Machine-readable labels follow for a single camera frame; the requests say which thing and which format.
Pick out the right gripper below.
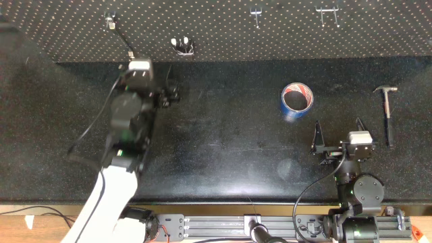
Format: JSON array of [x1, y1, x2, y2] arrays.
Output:
[[310, 117, 377, 167]]

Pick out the roll of blue tape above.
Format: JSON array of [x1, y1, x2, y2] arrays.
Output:
[[280, 82, 315, 119]]

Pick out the hammer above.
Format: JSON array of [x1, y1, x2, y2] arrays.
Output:
[[373, 84, 398, 148]]

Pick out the black and white pliers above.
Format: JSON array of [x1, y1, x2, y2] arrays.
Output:
[[170, 36, 195, 55]]

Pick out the wrench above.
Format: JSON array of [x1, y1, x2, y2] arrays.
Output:
[[105, 16, 136, 60]]

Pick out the black pegboard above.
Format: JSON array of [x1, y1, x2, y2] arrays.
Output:
[[0, 0, 432, 63]]

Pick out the small orange object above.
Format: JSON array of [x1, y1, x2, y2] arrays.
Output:
[[411, 224, 425, 243]]

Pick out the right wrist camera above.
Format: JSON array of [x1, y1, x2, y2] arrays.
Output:
[[346, 130, 374, 146]]

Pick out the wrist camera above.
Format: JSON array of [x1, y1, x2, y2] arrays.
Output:
[[128, 59, 153, 72], [346, 130, 374, 146]]

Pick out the mounting rail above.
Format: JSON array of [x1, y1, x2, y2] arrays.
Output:
[[148, 205, 413, 243]]

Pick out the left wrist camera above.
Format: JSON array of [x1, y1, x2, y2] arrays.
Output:
[[128, 59, 153, 72]]

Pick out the thin black cable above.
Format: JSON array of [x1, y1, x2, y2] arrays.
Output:
[[0, 205, 76, 224]]

